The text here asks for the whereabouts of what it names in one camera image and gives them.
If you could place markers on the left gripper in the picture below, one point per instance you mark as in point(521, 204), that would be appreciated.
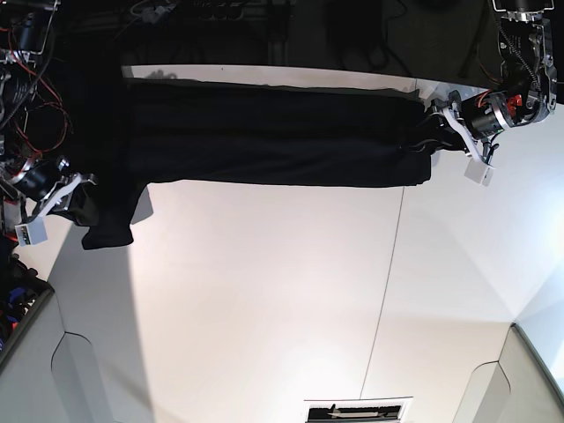
point(478, 120)

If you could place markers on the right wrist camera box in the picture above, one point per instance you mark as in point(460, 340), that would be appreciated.
point(31, 233)

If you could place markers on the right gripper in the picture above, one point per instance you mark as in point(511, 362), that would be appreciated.
point(48, 187)

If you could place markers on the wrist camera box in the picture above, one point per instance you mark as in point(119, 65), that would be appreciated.
point(479, 172)
point(31, 233)

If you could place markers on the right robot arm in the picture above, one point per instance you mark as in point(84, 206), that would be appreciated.
point(35, 122)

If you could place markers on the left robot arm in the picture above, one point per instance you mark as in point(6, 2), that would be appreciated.
point(524, 92)

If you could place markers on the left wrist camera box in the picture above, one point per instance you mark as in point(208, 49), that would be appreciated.
point(479, 172)

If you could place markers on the black printed t-shirt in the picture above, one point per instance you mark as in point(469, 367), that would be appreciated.
point(130, 134)

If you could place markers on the white label card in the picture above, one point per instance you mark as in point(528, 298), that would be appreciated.
point(392, 409)

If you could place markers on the grey bin with clothes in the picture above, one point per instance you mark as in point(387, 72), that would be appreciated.
point(23, 296)

